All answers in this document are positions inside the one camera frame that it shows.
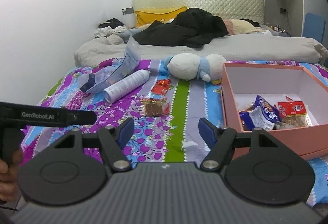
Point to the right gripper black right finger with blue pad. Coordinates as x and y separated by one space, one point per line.
222 142

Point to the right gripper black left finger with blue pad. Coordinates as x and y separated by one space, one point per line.
109 140

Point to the blue white snack bag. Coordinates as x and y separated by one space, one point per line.
260 115

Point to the red clear spicy snack bag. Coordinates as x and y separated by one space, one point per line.
293 112

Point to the person's left hand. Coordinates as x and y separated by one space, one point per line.
9 185

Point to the white spray bottle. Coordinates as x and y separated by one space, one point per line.
123 87

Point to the brown strips snack packet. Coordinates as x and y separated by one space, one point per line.
151 107

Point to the floral purple bed sheet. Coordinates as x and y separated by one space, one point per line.
170 138

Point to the clear blue plastic pouch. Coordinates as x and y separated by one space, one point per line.
103 78

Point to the small red candy packet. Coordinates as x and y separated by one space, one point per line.
161 86

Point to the pink cardboard box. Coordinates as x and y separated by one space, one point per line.
242 82

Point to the white blue plush toy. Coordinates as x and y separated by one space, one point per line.
187 66

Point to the grey duvet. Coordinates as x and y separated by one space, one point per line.
242 47

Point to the pink beige pillow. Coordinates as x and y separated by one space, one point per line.
235 27

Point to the pile of clothes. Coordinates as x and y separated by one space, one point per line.
116 28

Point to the black jacket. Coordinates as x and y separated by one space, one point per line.
193 28

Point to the yellow pillow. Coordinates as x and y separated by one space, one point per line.
148 16

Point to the cream quilted headboard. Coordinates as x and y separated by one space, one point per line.
227 9

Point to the blue chair back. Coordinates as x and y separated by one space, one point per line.
314 27

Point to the grey wall socket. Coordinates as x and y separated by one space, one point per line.
127 11

